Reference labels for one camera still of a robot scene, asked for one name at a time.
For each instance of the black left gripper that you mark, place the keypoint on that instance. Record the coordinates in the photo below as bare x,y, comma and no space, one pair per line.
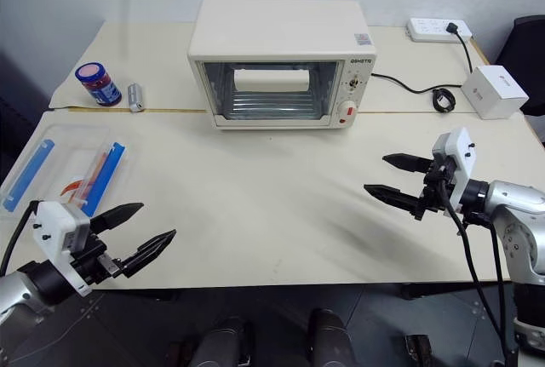
91,262

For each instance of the black chair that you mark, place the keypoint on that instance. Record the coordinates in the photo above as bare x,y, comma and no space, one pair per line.
526,39

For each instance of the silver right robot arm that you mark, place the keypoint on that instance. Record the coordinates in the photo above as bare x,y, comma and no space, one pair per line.
511,209

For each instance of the cream toaster oven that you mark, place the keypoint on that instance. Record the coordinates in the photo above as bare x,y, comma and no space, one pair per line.
277,30

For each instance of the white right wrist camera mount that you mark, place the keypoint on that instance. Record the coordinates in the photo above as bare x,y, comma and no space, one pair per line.
457,154

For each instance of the white cardboard box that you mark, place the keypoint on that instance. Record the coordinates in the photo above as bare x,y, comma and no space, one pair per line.
489,94

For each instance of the white knob with red marker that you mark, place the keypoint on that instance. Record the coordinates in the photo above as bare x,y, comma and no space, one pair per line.
348,110

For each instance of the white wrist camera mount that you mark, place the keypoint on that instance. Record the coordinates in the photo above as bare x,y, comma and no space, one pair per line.
55,224
457,154

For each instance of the blue jar with pink lid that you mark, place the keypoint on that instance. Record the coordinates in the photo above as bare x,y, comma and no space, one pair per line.
99,84

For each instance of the white power strip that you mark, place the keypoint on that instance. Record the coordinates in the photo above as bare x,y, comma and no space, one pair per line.
430,30

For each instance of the dark grey rounded shape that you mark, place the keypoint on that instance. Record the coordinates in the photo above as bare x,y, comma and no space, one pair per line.
217,343
330,337

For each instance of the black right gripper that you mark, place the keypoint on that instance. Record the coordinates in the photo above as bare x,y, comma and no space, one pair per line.
434,194

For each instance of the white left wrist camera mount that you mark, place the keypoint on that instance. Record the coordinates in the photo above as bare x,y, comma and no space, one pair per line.
55,224

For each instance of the small silver device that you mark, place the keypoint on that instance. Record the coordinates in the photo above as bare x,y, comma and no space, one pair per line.
135,96

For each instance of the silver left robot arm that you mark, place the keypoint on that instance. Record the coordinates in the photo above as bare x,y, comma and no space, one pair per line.
25,286

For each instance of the clear plastic box blue clips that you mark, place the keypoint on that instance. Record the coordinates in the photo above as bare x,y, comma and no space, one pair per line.
25,162

